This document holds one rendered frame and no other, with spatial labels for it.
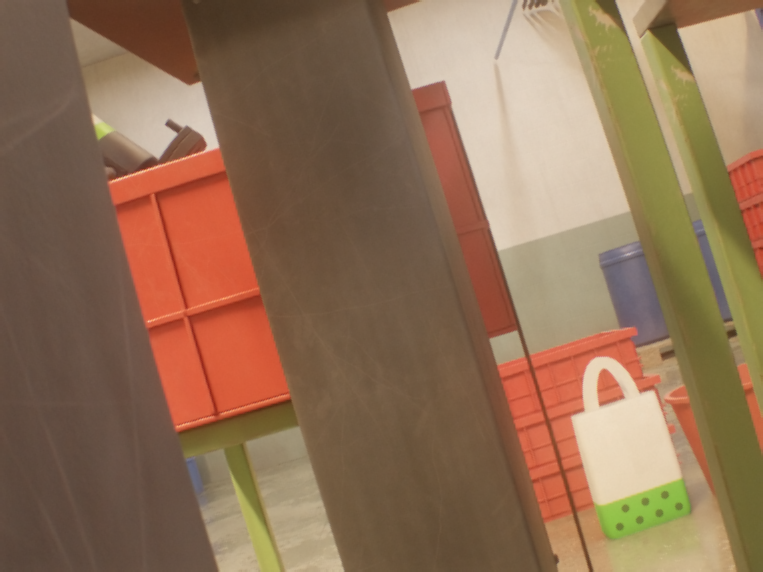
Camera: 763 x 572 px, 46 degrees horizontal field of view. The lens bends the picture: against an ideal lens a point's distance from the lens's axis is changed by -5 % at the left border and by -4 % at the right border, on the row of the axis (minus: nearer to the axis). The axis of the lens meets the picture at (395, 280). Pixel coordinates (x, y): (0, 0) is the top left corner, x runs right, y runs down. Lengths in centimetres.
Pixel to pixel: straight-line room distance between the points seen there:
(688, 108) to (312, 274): 71
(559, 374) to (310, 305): 243
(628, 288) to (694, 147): 635
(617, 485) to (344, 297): 201
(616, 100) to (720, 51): 894
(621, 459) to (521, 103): 684
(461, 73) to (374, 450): 862
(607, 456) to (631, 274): 504
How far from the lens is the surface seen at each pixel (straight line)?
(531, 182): 897
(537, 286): 885
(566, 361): 299
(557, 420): 298
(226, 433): 82
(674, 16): 120
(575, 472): 300
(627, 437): 254
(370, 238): 58
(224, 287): 80
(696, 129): 120
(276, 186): 59
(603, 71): 84
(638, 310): 751
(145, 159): 100
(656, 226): 82
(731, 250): 118
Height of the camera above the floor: 63
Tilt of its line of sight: 4 degrees up
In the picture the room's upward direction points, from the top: 17 degrees counter-clockwise
